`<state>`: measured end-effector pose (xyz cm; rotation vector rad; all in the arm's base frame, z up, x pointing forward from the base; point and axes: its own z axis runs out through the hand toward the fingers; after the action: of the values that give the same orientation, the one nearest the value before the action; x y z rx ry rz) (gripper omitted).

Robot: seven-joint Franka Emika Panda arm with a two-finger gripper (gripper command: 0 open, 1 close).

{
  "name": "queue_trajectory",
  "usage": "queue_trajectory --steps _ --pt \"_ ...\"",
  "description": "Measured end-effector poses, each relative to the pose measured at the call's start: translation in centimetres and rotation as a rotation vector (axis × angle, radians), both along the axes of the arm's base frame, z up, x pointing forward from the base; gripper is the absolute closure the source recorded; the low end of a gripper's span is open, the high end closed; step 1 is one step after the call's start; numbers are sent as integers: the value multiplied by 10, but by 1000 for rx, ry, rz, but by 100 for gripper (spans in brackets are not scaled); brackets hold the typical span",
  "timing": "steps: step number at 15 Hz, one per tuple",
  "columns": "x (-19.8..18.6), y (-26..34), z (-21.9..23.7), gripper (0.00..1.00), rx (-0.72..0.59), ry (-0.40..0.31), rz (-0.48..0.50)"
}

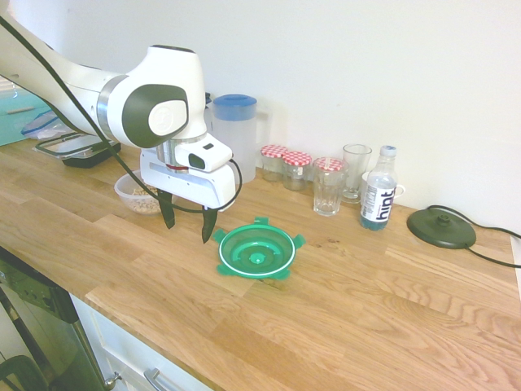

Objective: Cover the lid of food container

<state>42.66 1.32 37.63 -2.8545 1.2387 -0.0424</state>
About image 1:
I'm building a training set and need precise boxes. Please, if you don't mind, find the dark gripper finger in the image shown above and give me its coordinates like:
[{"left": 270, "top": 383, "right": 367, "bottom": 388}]
[
  {"left": 157, "top": 188, "right": 177, "bottom": 231},
  {"left": 200, "top": 206, "right": 219, "bottom": 245}
]

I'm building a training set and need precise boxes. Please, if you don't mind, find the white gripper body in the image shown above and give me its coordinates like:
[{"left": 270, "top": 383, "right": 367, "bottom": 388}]
[{"left": 140, "top": 149, "right": 239, "bottom": 211}]

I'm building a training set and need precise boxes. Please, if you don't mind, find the green round container lid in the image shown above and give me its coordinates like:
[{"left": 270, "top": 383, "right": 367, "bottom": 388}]
[{"left": 214, "top": 216, "right": 306, "bottom": 281}]

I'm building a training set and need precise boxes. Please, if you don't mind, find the frosted pitcher with blue lid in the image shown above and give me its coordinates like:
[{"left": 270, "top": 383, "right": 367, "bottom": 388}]
[{"left": 205, "top": 94, "right": 259, "bottom": 184}]

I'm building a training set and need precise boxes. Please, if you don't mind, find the glass jar red checkered lid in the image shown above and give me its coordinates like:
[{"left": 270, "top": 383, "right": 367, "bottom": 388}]
[
  {"left": 312, "top": 156, "right": 350, "bottom": 181},
  {"left": 260, "top": 144, "right": 289, "bottom": 182},
  {"left": 281, "top": 151, "right": 313, "bottom": 191}
]

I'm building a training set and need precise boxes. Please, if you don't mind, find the glass container with dark clip lid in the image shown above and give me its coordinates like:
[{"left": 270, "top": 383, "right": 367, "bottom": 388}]
[{"left": 34, "top": 132, "right": 122, "bottom": 169}]

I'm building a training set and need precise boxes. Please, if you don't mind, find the clear plastic bowl with cereal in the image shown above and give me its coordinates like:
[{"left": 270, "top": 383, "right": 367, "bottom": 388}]
[{"left": 113, "top": 173, "right": 174, "bottom": 216}]

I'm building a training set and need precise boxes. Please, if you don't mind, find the faceted drinking glass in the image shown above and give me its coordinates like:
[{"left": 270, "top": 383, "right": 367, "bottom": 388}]
[{"left": 312, "top": 164, "right": 349, "bottom": 217}]

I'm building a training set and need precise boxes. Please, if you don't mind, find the clear zip bag blue seal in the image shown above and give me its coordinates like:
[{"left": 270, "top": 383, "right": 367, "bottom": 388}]
[{"left": 20, "top": 108, "right": 73, "bottom": 142}]

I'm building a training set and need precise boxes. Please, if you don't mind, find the stainless steel dishwasher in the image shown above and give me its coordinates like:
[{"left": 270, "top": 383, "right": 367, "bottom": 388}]
[{"left": 0, "top": 246, "right": 105, "bottom": 391}]

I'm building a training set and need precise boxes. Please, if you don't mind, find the clear water bottle blue label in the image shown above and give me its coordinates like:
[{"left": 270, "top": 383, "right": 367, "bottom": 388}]
[{"left": 359, "top": 145, "right": 398, "bottom": 233}]

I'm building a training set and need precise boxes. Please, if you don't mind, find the white ceramic mug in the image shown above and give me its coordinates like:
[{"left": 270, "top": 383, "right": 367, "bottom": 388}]
[{"left": 361, "top": 170, "right": 406, "bottom": 201}]

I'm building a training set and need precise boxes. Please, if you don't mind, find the black round kettle base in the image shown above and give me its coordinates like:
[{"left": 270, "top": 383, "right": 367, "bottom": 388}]
[{"left": 407, "top": 205, "right": 477, "bottom": 248}]

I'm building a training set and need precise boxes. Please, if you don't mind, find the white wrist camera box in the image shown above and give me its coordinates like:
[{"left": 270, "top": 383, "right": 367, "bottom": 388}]
[{"left": 174, "top": 134, "right": 234, "bottom": 174}]

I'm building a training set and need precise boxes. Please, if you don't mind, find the white cabinet drawer with handle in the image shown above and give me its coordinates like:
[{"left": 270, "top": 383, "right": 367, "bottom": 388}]
[{"left": 68, "top": 292, "right": 231, "bottom": 391}]

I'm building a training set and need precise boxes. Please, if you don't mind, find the tall glass mug with handle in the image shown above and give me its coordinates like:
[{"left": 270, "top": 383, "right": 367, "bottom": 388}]
[{"left": 341, "top": 143, "right": 373, "bottom": 204}]

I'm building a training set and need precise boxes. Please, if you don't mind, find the silver drawer handle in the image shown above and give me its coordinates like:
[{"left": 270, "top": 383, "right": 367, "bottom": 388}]
[{"left": 142, "top": 367, "right": 185, "bottom": 391}]

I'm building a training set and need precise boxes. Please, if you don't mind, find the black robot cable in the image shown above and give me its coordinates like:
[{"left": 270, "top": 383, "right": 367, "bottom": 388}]
[{"left": 0, "top": 15, "right": 244, "bottom": 215}]

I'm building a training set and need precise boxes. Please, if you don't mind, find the black kettle base cord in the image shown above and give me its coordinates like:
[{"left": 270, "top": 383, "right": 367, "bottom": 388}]
[{"left": 418, "top": 203, "right": 521, "bottom": 269}]

